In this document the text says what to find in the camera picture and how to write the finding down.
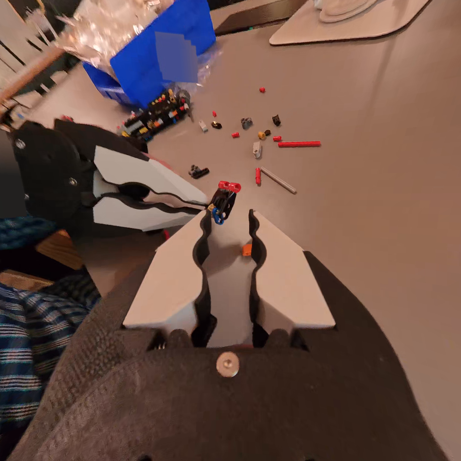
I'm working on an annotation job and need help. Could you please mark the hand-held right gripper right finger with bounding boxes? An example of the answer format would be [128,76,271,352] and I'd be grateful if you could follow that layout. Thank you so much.
[249,209,336,348]

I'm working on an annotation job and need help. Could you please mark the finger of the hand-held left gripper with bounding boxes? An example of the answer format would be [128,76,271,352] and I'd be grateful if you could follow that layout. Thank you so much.
[92,193,206,232]
[93,145,209,206]

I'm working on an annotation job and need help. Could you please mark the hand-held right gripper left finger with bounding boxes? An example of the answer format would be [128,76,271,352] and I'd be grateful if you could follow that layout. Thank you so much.
[122,210,218,348]

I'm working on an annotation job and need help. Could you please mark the black frame with red pins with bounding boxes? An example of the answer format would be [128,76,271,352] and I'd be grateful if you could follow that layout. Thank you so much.
[207,180,242,225]

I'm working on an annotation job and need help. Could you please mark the person's left forearm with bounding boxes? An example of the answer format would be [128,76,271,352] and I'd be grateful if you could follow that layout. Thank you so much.
[0,215,60,251]

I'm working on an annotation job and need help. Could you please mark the partly built lego model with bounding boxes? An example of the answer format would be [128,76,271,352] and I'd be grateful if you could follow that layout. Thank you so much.
[117,89,191,141]

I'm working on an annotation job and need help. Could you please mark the person's left hand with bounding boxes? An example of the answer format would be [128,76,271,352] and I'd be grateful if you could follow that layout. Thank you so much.
[142,152,174,170]

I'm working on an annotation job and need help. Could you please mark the brown wooden panel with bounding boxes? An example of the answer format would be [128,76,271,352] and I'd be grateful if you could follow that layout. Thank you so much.
[34,230,85,271]

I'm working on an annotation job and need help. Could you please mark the blue plastic bin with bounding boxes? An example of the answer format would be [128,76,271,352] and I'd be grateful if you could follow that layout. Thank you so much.
[110,0,217,109]
[82,61,127,106]

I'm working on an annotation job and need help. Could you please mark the long grey axle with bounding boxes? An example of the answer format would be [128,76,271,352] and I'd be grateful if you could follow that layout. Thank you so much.
[260,166,297,194]

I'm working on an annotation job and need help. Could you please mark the white slatted furniture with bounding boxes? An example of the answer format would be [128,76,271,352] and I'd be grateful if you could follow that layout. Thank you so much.
[0,0,71,107]

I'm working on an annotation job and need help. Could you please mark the person's blue plaid shirt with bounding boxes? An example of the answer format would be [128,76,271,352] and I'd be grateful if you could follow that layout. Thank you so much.
[0,274,103,433]

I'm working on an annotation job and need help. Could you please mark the crinkled clear plastic bag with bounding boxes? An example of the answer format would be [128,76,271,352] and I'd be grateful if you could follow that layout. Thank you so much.
[54,0,175,70]

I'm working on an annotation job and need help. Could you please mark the white round base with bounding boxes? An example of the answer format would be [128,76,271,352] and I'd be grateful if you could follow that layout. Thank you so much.
[314,0,379,24]

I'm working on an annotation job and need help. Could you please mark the brown wooden rail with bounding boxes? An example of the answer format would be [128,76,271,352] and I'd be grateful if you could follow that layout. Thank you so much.
[0,47,68,106]

